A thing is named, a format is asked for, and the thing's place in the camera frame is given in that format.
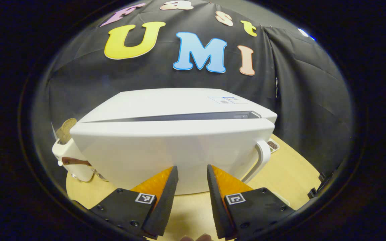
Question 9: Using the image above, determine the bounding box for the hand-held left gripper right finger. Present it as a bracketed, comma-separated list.
[207, 164, 296, 240]

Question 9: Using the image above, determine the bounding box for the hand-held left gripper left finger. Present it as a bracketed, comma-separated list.
[89, 166, 179, 239]

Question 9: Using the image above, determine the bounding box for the white microwave oven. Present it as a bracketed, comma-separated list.
[70, 88, 278, 195]

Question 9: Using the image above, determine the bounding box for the white divided dish of beans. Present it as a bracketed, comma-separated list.
[267, 138, 280, 154]

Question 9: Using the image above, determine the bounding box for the white toaster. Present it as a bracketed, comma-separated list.
[52, 137, 94, 183]

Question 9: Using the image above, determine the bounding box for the brown bread slice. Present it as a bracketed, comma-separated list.
[56, 118, 77, 145]

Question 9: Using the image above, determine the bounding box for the ceiling light panel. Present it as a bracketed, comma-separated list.
[298, 28, 316, 41]

